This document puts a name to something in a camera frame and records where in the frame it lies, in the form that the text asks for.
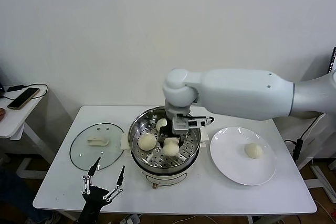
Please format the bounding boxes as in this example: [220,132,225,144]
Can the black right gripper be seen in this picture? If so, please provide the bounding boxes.
[158,125,186,147]

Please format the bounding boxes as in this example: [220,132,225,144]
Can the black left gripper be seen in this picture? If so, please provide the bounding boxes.
[76,157,125,224]

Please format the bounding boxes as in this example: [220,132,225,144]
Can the white steamed baozi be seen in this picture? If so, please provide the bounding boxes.
[161,139,180,157]
[244,142,264,160]
[155,118,168,132]
[138,133,157,151]

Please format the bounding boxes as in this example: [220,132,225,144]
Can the glass lid with cream handle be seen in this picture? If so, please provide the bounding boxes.
[69,122,124,173]

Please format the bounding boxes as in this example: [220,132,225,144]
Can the stainless steel steamer basket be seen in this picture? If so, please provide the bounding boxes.
[128,106,202,170]

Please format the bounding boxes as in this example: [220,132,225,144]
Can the stainless steel steamer pot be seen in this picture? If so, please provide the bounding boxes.
[120,124,209,190]

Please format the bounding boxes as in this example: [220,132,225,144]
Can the white power strip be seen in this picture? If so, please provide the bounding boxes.
[119,214,141,224]

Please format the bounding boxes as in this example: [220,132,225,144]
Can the white round plate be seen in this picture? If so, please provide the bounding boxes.
[209,126,277,186]

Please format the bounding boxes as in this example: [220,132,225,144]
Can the white sneaker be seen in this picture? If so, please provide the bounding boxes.
[26,212,62,224]

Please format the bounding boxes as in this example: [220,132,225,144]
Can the dark blue trouser leg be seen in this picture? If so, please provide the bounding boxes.
[0,167,40,224]

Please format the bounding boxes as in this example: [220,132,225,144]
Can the white laptop side table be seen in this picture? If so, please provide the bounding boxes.
[298,112,336,201]

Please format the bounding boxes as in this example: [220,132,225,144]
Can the open grey laptop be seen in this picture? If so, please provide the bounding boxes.
[329,47,336,74]

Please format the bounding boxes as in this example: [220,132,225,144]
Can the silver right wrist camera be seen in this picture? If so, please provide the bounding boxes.
[172,115,215,132]

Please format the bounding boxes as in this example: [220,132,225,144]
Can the thin black charging cable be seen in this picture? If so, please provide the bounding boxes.
[0,84,48,102]

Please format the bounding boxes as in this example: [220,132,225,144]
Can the smartphone with gold frame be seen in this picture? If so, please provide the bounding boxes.
[6,88,40,111]

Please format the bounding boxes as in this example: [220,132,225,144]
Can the black power adapter with cable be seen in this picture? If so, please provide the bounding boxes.
[282,113,326,162]

